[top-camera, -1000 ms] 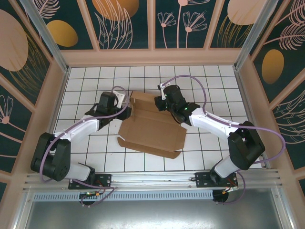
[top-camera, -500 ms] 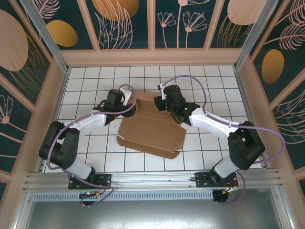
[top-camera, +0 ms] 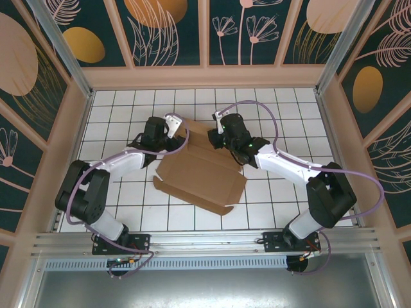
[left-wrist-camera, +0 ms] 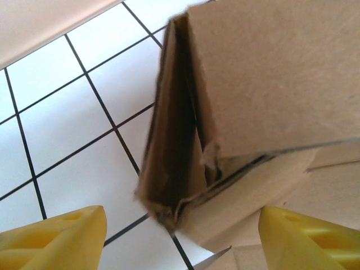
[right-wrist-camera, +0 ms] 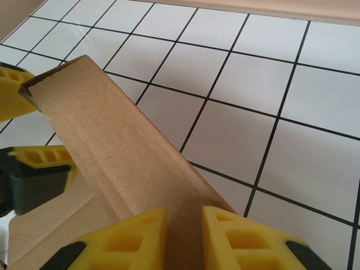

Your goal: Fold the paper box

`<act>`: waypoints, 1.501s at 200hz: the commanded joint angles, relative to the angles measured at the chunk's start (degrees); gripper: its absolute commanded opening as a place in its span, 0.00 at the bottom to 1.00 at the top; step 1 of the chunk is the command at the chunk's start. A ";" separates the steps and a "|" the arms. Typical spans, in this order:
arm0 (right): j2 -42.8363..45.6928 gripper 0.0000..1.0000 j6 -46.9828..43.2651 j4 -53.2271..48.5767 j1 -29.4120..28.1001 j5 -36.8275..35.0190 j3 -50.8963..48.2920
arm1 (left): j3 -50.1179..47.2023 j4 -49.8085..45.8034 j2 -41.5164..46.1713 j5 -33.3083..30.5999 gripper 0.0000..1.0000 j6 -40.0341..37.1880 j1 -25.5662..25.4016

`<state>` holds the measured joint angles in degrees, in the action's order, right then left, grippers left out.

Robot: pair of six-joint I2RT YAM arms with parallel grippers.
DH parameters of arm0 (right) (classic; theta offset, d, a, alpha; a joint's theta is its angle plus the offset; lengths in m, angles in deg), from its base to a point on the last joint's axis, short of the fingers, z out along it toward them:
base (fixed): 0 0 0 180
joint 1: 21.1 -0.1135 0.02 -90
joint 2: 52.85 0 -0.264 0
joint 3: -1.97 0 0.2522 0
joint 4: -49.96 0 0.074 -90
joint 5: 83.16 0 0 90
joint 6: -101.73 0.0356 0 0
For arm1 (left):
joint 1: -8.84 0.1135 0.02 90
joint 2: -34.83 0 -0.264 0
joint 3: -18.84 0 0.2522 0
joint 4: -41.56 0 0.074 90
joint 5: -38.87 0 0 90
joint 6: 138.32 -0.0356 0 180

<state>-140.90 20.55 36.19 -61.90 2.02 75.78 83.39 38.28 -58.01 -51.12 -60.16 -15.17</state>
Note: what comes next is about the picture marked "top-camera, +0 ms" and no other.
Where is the brown cardboard paper box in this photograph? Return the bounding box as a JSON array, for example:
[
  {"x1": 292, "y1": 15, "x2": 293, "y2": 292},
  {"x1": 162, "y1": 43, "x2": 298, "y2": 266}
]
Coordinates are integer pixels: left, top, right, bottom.
[{"x1": 152, "y1": 117, "x2": 248, "y2": 216}]

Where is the grey metal sheet panel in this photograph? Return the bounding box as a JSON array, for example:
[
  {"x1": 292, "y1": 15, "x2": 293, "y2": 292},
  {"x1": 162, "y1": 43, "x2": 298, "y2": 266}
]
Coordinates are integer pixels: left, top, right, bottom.
[{"x1": 17, "y1": 252, "x2": 396, "y2": 308}]

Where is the aluminium corner post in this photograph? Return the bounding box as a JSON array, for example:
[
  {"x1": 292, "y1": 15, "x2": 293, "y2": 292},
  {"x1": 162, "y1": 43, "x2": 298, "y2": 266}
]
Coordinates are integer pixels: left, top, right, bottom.
[
  {"x1": 313, "y1": 0, "x2": 370, "y2": 96},
  {"x1": 26, "y1": 0, "x2": 94, "y2": 99}
]

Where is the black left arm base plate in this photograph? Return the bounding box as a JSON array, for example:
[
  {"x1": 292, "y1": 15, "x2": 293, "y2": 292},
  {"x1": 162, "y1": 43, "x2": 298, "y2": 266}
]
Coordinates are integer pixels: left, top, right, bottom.
[{"x1": 92, "y1": 233, "x2": 152, "y2": 256}]

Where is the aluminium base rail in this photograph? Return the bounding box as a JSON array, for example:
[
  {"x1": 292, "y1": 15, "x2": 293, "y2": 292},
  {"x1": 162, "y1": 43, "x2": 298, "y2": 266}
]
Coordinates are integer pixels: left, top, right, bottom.
[{"x1": 30, "y1": 227, "x2": 385, "y2": 257}]

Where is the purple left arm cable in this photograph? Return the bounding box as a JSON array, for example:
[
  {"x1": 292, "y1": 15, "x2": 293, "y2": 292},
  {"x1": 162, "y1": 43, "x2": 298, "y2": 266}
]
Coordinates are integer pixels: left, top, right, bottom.
[{"x1": 66, "y1": 112, "x2": 191, "y2": 279}]

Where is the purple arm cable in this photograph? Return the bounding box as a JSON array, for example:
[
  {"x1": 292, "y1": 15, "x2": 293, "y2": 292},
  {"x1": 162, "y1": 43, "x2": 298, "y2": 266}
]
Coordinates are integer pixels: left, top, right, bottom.
[
  {"x1": 223, "y1": 100, "x2": 385, "y2": 277},
  {"x1": 66, "y1": 112, "x2": 191, "y2": 279}
]

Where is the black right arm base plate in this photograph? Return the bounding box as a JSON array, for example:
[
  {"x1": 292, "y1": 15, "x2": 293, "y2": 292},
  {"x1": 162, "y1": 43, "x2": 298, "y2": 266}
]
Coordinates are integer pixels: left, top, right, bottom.
[{"x1": 262, "y1": 231, "x2": 322, "y2": 254}]

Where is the aluminium table side rail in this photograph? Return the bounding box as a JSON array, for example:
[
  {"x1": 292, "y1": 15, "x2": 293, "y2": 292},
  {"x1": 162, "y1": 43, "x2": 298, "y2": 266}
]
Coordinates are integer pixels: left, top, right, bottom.
[
  {"x1": 49, "y1": 91, "x2": 96, "y2": 232},
  {"x1": 314, "y1": 91, "x2": 365, "y2": 230}
]

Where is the slotted grey cable duct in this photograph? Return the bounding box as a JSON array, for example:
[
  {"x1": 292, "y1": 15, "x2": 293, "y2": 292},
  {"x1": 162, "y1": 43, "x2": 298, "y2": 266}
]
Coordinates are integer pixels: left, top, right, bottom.
[{"x1": 44, "y1": 255, "x2": 289, "y2": 271}]

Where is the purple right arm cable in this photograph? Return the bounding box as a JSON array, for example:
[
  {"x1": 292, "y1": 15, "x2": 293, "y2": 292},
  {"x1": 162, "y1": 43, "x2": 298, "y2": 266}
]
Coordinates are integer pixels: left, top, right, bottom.
[{"x1": 223, "y1": 100, "x2": 385, "y2": 277}]

